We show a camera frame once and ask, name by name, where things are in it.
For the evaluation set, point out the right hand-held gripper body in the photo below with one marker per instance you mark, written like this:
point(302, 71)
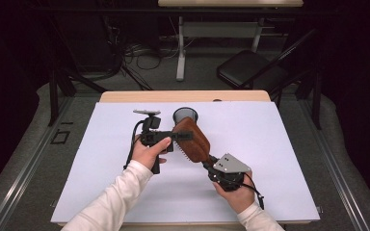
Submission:
point(229, 170)

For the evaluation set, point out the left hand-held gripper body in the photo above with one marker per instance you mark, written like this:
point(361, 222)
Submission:
point(151, 136)

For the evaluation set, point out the brown wooden hairbrush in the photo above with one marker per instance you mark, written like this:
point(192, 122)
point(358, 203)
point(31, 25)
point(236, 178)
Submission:
point(194, 144)

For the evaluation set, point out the black mesh pen holder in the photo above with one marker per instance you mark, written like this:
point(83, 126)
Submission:
point(183, 112)

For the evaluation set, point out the person's left hand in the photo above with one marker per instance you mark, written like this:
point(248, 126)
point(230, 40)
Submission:
point(147, 154)

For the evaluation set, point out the person's right hand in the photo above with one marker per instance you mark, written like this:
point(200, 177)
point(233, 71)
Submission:
point(237, 199)

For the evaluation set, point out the light wooden table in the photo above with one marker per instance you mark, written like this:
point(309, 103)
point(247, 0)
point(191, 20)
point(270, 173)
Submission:
point(179, 95)

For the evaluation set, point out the white table cover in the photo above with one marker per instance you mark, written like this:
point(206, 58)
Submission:
point(253, 128)

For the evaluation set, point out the black folding chair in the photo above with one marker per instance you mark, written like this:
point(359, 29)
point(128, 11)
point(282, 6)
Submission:
point(247, 67)

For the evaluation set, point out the black metal stand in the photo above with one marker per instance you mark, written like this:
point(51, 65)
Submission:
point(53, 96)

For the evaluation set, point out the white-legged desk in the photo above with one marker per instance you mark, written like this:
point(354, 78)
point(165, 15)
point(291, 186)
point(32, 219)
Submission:
point(218, 29)

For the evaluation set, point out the metal floor rail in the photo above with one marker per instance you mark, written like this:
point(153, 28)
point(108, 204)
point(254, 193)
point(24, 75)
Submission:
point(29, 163)
point(334, 166)

